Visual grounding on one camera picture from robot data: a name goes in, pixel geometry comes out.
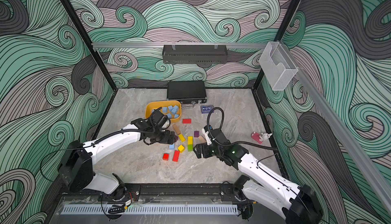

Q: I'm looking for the red flat block top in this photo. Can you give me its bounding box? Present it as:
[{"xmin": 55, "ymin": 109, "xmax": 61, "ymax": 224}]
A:
[{"xmin": 182, "ymin": 119, "xmax": 191, "ymax": 124}]

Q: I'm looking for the black wall shelf tray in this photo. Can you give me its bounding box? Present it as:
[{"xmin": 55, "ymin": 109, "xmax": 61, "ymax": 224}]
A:
[{"xmin": 162, "ymin": 45, "xmax": 228, "ymax": 65}]

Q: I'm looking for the clear acrylic wall holder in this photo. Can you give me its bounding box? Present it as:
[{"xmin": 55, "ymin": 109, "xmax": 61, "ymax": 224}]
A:
[{"xmin": 259, "ymin": 42, "xmax": 298, "ymax": 91}]

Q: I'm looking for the white slotted cable duct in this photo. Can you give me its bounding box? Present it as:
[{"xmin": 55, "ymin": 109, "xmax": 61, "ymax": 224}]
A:
[{"xmin": 60, "ymin": 204, "xmax": 239, "ymax": 215}]

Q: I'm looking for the aluminium rail right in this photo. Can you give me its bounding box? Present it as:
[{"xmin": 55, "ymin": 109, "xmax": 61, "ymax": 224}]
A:
[{"xmin": 281, "ymin": 43, "xmax": 391, "ymax": 213}]

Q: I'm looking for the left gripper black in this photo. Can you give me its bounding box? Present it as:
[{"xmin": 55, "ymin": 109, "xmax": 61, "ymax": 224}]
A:
[{"xmin": 151, "ymin": 129, "xmax": 177, "ymax": 145}]

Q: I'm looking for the natural wood block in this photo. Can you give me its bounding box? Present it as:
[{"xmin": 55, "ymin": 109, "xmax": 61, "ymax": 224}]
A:
[
  {"xmin": 173, "ymin": 124, "xmax": 181, "ymax": 135},
  {"xmin": 198, "ymin": 135, "xmax": 206, "ymax": 143}
]

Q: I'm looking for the yellow long block right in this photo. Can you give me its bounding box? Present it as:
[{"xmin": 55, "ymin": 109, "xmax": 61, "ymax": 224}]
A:
[{"xmin": 187, "ymin": 136, "xmax": 193, "ymax": 145}]

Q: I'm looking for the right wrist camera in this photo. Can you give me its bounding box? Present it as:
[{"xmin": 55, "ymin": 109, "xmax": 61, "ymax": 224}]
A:
[{"xmin": 202, "ymin": 125, "xmax": 215, "ymax": 146}]

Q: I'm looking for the pink and white toy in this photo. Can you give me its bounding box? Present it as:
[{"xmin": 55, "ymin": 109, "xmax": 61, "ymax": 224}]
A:
[{"xmin": 251, "ymin": 132, "xmax": 272, "ymax": 144}]

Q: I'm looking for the red cube bottom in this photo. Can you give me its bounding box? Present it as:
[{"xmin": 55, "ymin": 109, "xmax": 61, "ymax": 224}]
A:
[{"xmin": 163, "ymin": 153, "xmax": 170, "ymax": 161}]

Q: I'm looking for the yellow cube lower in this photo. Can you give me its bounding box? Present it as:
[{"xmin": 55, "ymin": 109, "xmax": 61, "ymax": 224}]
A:
[{"xmin": 178, "ymin": 145, "xmax": 185, "ymax": 153}]

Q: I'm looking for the yellow block centre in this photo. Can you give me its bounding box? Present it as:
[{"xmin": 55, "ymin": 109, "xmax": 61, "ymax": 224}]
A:
[{"xmin": 178, "ymin": 134, "xmax": 185, "ymax": 142}]

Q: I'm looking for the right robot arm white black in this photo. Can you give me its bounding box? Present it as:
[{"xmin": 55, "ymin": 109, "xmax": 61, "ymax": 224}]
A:
[{"xmin": 193, "ymin": 117, "xmax": 323, "ymax": 224}]

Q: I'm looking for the aluminium rail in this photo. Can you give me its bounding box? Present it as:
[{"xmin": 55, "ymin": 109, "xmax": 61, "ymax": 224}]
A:
[
  {"xmin": 92, "ymin": 42, "xmax": 267, "ymax": 49},
  {"xmin": 281, "ymin": 43, "xmax": 391, "ymax": 213}
]

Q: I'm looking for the yellow plastic bin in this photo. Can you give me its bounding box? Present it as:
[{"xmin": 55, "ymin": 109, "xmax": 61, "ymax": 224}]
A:
[{"xmin": 145, "ymin": 100, "xmax": 182, "ymax": 123}]

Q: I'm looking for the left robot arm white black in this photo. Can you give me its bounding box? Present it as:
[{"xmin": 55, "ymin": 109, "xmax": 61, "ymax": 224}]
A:
[{"xmin": 58, "ymin": 110, "xmax": 175, "ymax": 201}]

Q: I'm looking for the black ribbed case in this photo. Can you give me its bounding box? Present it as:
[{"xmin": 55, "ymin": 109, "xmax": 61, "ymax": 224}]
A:
[{"xmin": 167, "ymin": 81, "xmax": 207, "ymax": 104}]

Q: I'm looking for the natural wood block right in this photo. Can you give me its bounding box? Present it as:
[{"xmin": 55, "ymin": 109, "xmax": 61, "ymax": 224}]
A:
[{"xmin": 198, "ymin": 135, "xmax": 206, "ymax": 143}]

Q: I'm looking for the natural wood block upper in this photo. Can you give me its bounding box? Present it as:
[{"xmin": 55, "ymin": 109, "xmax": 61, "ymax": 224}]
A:
[{"xmin": 173, "ymin": 124, "xmax": 181, "ymax": 135}]

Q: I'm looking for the red long block bottom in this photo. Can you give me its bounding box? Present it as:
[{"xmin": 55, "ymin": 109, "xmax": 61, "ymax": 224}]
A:
[{"xmin": 172, "ymin": 150, "xmax": 180, "ymax": 162}]

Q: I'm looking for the blue card deck box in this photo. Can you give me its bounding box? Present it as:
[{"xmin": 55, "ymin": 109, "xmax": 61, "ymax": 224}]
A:
[{"xmin": 201, "ymin": 105, "xmax": 213, "ymax": 114}]

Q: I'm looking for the aluminium rail back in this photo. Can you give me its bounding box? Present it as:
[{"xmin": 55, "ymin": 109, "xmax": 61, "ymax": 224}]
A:
[{"xmin": 92, "ymin": 42, "xmax": 267, "ymax": 49}]

